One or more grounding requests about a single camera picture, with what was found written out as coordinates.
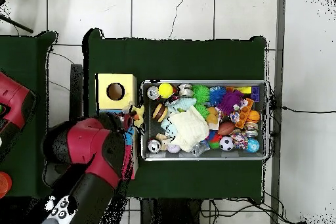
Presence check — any dark green side table cloth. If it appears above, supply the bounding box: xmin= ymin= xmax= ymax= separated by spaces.
xmin=0 ymin=32 xmax=58 ymax=198

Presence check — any small toy hamburger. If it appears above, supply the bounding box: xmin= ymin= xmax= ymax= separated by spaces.
xmin=152 ymin=103 xmax=169 ymax=124

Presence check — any small soccer ball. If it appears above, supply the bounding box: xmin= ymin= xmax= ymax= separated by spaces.
xmin=219 ymin=136 xmax=236 ymax=152

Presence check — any red soda can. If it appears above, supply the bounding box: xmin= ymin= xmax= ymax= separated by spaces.
xmin=147 ymin=139 xmax=162 ymax=154

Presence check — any crushed silver can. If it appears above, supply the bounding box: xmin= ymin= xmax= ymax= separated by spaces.
xmin=178 ymin=83 xmax=194 ymax=98

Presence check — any cream knitted cloth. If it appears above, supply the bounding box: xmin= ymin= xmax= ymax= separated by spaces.
xmin=167 ymin=105 xmax=210 ymax=153

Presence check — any yellow plush duck toy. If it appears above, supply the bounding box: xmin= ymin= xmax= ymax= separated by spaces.
xmin=128 ymin=102 xmax=146 ymax=128

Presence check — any wooden box with three holes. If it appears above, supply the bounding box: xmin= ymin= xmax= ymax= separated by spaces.
xmin=96 ymin=73 xmax=140 ymax=180

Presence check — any green spiky ball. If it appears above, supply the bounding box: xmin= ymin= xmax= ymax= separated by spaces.
xmin=192 ymin=84 xmax=211 ymax=103

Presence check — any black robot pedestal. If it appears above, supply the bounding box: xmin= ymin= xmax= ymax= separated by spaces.
xmin=140 ymin=197 xmax=211 ymax=224

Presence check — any small orange basketball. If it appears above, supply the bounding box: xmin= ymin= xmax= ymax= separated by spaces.
xmin=246 ymin=108 xmax=262 ymax=123

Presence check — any clear shallow mesh bin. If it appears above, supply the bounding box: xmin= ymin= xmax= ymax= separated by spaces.
xmin=140 ymin=80 xmax=272 ymax=162

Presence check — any silver can with pull tab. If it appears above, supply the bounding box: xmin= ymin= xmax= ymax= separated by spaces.
xmin=146 ymin=85 xmax=160 ymax=101

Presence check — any yellow tennis ball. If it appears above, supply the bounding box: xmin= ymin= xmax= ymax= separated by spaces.
xmin=158 ymin=83 xmax=175 ymax=99

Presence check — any light teal cloth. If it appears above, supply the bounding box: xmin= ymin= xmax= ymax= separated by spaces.
xmin=169 ymin=97 xmax=198 ymax=114

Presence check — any purple spiky ball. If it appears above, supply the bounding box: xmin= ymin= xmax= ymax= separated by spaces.
xmin=218 ymin=89 xmax=245 ymax=116

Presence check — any red disc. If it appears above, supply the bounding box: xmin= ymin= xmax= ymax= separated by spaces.
xmin=0 ymin=171 xmax=13 ymax=198

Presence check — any black side stand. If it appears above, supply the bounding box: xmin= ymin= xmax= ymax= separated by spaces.
xmin=47 ymin=63 xmax=85 ymax=130

